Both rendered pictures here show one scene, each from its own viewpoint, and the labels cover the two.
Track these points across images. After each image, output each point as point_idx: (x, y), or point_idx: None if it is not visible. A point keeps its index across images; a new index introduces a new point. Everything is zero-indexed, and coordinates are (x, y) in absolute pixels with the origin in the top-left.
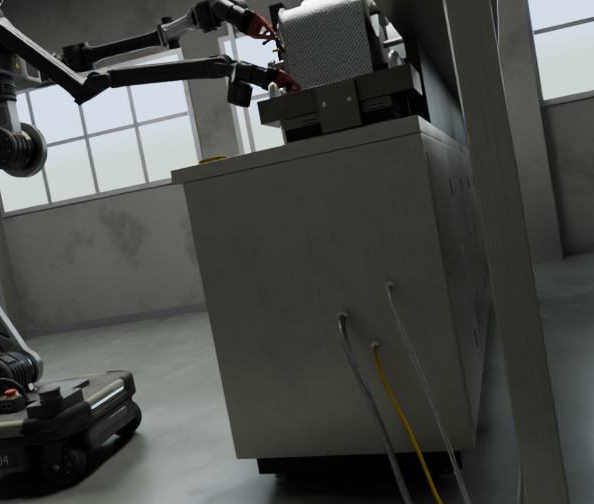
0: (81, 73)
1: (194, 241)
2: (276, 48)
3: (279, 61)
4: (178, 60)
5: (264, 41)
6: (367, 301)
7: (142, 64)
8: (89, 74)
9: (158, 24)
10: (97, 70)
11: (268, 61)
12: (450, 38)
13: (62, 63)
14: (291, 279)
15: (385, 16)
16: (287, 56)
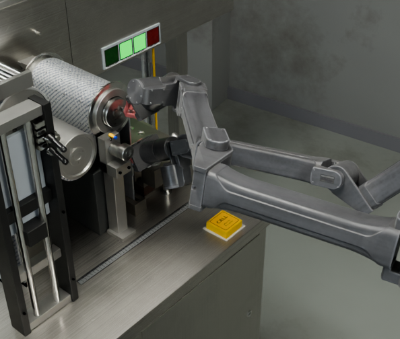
0: None
1: (264, 255)
2: (58, 162)
3: (120, 143)
4: (239, 142)
5: (64, 157)
6: None
7: (283, 151)
8: (355, 164)
9: (229, 144)
10: (344, 161)
11: (129, 145)
12: (154, 64)
13: (397, 162)
14: None
15: (108, 69)
16: (130, 126)
